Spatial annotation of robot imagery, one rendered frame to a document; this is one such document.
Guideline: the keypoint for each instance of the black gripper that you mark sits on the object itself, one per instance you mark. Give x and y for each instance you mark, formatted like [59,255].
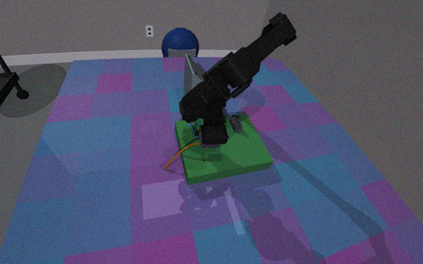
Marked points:
[213,132]

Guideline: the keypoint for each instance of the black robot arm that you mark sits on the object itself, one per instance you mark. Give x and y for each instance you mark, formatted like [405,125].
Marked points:
[236,69]

